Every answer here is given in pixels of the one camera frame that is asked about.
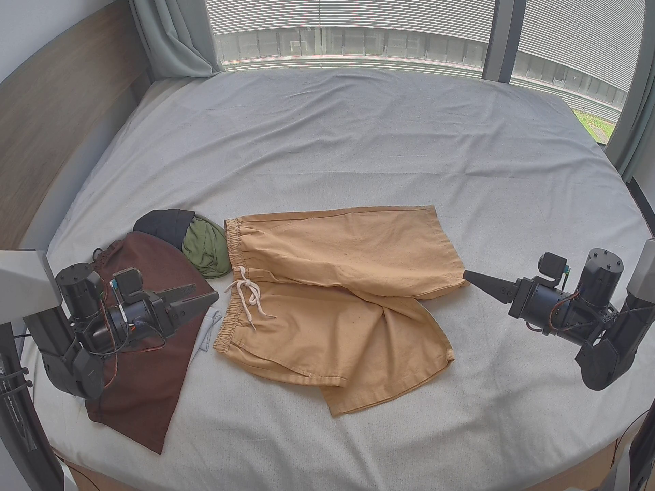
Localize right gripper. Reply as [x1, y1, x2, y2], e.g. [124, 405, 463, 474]
[508, 276, 574, 337]

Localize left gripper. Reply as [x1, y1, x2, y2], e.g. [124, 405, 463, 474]
[109, 283, 220, 345]

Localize tan shorts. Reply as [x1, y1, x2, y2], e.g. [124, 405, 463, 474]
[212, 204, 471, 418]

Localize bed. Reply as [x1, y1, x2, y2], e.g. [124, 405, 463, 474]
[0, 0, 655, 491]

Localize white garment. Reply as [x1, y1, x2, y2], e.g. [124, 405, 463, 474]
[190, 307, 223, 372]

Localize green garment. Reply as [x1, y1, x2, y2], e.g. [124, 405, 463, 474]
[181, 216, 231, 280]

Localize black garment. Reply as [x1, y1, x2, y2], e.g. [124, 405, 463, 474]
[134, 209, 198, 252]

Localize dark brown shorts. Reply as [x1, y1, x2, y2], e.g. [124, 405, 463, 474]
[84, 230, 220, 455]

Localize grey-green curtain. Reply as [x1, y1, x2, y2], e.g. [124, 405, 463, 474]
[605, 0, 655, 185]
[122, 0, 226, 81]

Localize window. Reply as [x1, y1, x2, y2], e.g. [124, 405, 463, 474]
[197, 0, 646, 144]

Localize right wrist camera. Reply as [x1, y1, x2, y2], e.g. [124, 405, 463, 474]
[537, 254, 570, 289]

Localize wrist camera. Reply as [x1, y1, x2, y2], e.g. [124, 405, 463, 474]
[113, 269, 145, 306]
[537, 254, 570, 289]

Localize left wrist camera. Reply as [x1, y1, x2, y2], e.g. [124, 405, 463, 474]
[113, 269, 145, 306]

